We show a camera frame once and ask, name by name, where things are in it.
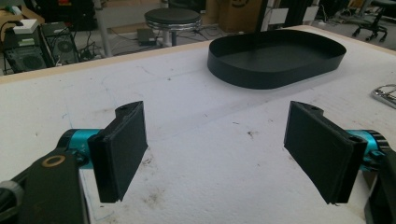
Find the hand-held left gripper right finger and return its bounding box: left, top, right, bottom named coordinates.
left=283, top=100, right=390, bottom=205

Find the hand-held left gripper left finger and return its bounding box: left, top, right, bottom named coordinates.
left=57, top=100, right=149, bottom=204

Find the shiny metal clip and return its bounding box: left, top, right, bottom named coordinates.
left=371, top=83, right=396, bottom=110

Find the black oval tray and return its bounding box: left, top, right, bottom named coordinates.
left=206, top=28, right=347, bottom=91

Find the flat black box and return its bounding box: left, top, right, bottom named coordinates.
left=135, top=28, right=157, bottom=47

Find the black computer tower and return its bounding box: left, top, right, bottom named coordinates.
left=40, top=21, right=80, bottom=67

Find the grey metal stand pole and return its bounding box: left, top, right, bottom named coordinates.
left=92, top=0, right=114, bottom=58

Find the black office chair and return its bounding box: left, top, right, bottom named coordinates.
left=351, top=0, right=396, bottom=43

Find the round black stool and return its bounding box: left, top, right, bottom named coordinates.
left=144, top=7, right=203, bottom=48

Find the white box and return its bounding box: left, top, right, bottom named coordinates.
left=12, top=19, right=39, bottom=35

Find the brown cardboard box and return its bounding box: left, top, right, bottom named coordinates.
left=218, top=0, right=264, bottom=34

